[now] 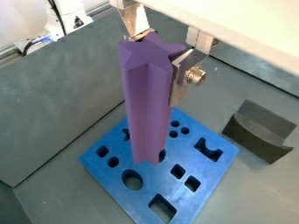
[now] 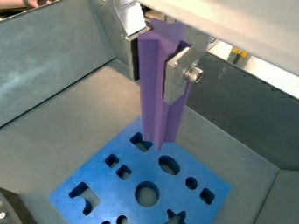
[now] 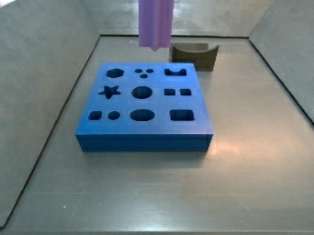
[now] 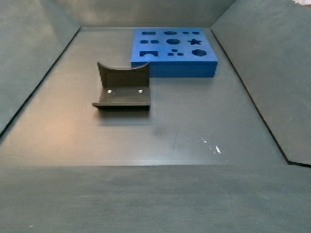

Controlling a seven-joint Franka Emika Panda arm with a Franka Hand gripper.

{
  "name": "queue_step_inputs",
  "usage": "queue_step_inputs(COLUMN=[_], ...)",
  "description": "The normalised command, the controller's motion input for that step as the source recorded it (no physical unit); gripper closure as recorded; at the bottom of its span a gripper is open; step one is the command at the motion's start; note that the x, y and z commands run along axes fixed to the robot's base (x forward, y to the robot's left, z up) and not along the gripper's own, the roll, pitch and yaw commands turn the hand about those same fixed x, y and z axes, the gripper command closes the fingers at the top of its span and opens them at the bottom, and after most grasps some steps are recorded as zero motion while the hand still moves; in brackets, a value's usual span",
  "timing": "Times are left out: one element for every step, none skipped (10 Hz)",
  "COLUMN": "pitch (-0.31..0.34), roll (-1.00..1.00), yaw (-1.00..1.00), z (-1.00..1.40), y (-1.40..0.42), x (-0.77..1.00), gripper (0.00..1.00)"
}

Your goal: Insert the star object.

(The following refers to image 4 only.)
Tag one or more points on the black curved holder stand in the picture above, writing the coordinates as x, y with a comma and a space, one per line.
125, 87

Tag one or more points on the blue shape sorter block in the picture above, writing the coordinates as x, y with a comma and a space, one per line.
178, 52

